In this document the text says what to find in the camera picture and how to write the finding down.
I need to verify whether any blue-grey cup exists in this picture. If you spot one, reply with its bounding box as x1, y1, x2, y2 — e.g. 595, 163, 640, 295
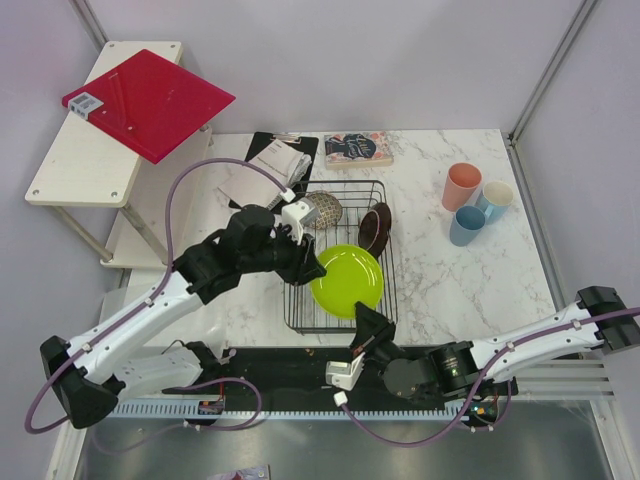
449, 205, 486, 247

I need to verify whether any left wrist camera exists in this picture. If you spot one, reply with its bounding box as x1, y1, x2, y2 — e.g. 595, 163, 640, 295
280, 189, 319, 245

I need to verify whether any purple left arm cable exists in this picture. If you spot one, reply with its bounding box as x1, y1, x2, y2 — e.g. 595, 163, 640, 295
23, 157, 294, 435

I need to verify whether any pink plastic cup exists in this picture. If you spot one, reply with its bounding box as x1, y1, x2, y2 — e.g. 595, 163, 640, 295
442, 162, 483, 212

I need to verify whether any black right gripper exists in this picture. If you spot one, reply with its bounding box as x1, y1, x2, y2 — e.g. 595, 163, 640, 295
347, 301, 411, 375

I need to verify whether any white two-tier shelf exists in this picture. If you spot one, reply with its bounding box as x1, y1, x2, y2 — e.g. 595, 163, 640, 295
24, 40, 214, 271

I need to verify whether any dark brown plate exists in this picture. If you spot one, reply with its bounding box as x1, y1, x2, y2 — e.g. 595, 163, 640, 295
358, 202, 392, 259

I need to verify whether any lime green plate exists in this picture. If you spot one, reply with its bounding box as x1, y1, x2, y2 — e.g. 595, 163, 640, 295
310, 244, 384, 320

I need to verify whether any floral cover book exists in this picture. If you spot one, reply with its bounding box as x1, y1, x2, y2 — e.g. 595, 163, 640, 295
324, 131, 394, 170

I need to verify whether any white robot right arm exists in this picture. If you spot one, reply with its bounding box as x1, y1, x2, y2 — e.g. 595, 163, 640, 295
341, 286, 639, 401

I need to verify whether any light blue mug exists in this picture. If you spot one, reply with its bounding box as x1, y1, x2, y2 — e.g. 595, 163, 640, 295
475, 181, 514, 225

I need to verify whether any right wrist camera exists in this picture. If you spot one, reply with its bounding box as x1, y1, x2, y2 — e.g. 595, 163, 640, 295
325, 353, 365, 407

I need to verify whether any red cutting board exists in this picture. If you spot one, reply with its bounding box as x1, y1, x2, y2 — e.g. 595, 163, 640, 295
62, 49, 235, 164

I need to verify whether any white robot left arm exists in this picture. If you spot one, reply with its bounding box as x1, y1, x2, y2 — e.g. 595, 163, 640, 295
40, 200, 326, 429

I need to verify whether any black clipboard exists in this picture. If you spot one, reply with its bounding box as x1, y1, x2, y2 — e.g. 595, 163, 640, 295
228, 132, 319, 213

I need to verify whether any white slotted cable duct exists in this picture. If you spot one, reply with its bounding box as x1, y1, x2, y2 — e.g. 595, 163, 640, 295
108, 395, 463, 421

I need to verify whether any white paper sheet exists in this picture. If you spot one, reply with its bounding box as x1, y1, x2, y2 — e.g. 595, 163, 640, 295
219, 140, 302, 207

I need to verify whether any grey wire dish rack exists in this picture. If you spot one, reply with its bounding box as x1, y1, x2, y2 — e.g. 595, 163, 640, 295
283, 180, 398, 334

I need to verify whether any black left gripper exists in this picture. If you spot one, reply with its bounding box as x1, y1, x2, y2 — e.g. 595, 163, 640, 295
240, 222, 326, 286

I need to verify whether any patterned ceramic bowl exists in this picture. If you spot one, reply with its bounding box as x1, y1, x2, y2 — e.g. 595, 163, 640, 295
306, 191, 343, 230

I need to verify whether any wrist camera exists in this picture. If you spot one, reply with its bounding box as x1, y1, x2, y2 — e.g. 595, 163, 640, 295
280, 189, 319, 245
325, 353, 365, 407

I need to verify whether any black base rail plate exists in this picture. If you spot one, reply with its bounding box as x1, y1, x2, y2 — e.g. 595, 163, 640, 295
170, 341, 509, 413

